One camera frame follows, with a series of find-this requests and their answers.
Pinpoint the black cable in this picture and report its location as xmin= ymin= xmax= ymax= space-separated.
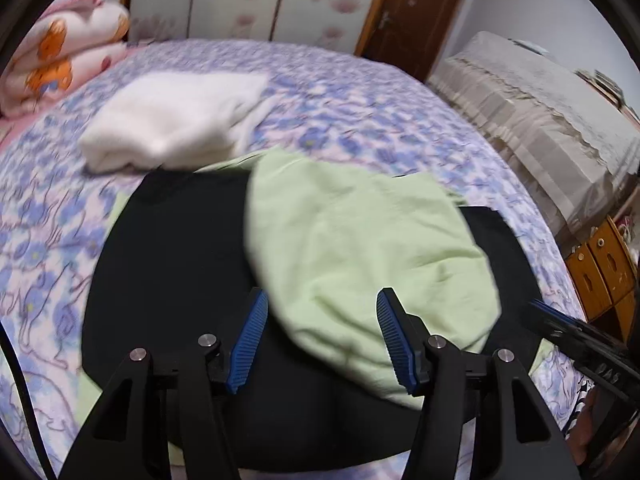
xmin=0 ymin=319 xmax=57 ymax=480

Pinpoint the floral panel wardrobe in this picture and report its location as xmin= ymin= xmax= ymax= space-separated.
xmin=120 ymin=0 xmax=401 ymax=56

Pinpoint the yellow wooden cabinet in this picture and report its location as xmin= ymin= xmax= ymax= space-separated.
xmin=565 ymin=215 xmax=640 ymax=341

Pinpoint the pink cartoon print quilt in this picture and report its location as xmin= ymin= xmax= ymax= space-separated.
xmin=0 ymin=0 xmax=132 ymax=118

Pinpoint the beige lace covered furniture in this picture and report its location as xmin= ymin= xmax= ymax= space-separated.
xmin=427 ymin=30 xmax=640 ymax=241

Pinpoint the person's right hand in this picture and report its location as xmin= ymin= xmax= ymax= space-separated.
xmin=569 ymin=389 xmax=606 ymax=472

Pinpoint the purple floral bed sheet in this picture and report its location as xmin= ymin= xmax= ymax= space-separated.
xmin=0 ymin=37 xmax=596 ymax=480

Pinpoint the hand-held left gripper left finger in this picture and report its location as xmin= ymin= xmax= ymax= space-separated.
xmin=60 ymin=287 xmax=269 ymax=480

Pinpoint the black and white striped clothing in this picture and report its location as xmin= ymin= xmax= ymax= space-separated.
xmin=559 ymin=374 xmax=597 ymax=441

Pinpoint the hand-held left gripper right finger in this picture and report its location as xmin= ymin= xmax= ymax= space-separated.
xmin=376 ymin=288 xmax=581 ymax=480

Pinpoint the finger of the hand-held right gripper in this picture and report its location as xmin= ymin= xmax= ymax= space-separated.
xmin=522 ymin=299 xmax=626 ymax=366

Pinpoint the green and black hooded jacket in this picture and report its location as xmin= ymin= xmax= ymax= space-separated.
xmin=77 ymin=147 xmax=546 ymax=480

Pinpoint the brown wooden door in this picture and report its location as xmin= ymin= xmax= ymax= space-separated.
xmin=355 ymin=0 xmax=473 ymax=83

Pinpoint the white fleece garment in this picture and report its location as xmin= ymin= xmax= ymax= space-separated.
xmin=79 ymin=71 xmax=273 ymax=173

